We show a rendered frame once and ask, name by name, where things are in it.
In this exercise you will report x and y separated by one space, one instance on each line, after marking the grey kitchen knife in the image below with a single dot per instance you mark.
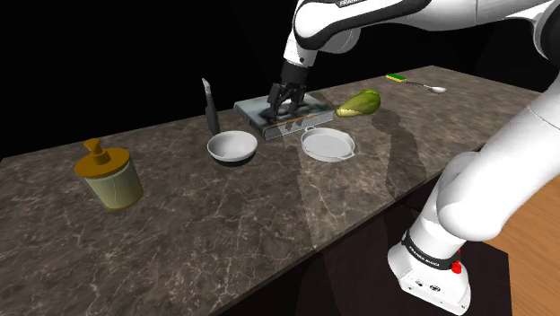
212 114

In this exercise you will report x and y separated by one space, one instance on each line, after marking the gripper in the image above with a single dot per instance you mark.
293 75

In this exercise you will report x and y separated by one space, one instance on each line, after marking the silver spoon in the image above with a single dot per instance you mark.
431 87

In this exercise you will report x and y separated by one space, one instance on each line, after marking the white bowl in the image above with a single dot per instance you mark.
232 146

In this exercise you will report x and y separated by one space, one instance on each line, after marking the grey hardcover book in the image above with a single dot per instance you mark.
262 114

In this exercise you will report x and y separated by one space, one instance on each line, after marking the jar with yellow lid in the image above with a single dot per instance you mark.
109 177

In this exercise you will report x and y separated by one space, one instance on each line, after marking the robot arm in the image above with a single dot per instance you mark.
477 192

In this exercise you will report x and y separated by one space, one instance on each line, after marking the white shallow pan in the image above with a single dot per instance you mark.
327 144

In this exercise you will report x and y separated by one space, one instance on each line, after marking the yellow and green sponge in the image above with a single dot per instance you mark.
396 78

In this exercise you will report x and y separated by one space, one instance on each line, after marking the green pear-shaped fruit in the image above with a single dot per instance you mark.
361 104

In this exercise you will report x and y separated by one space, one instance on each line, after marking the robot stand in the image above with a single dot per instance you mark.
420 280

